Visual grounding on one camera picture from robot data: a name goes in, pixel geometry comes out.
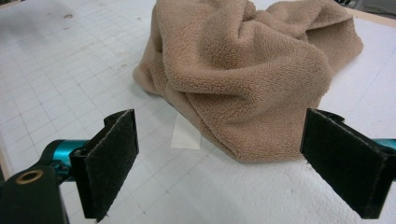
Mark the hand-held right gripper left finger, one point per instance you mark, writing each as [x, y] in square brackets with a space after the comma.
[109, 161]

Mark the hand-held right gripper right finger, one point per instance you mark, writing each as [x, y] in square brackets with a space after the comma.
[345, 161]

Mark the brown terry towel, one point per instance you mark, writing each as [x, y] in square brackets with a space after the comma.
[243, 77]

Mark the white foam mat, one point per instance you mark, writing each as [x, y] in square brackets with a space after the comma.
[249, 193]

